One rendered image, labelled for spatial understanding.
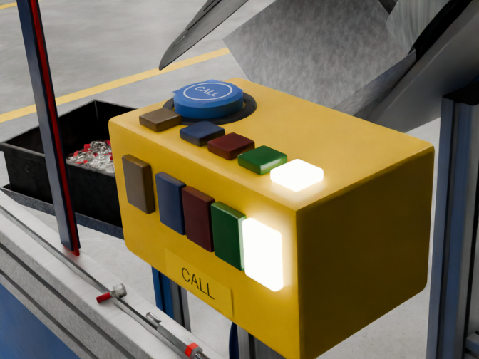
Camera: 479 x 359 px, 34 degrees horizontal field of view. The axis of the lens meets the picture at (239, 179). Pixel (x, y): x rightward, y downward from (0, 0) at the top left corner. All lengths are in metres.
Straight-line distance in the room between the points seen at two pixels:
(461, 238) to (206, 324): 1.19
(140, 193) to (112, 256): 1.97
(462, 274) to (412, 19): 0.37
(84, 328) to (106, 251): 1.74
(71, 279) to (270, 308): 0.35
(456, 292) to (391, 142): 0.63
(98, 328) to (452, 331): 0.52
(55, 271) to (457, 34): 0.44
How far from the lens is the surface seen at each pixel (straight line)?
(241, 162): 0.38
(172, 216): 0.42
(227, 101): 0.44
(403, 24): 0.77
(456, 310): 1.04
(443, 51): 0.81
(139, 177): 0.43
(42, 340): 0.89
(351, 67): 0.79
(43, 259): 0.75
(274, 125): 0.43
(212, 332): 2.04
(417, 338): 2.02
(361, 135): 0.41
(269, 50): 0.81
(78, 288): 0.70
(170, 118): 0.43
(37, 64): 0.67
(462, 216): 0.96
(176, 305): 0.99
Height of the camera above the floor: 1.24
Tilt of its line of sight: 26 degrees down
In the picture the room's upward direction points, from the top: 4 degrees counter-clockwise
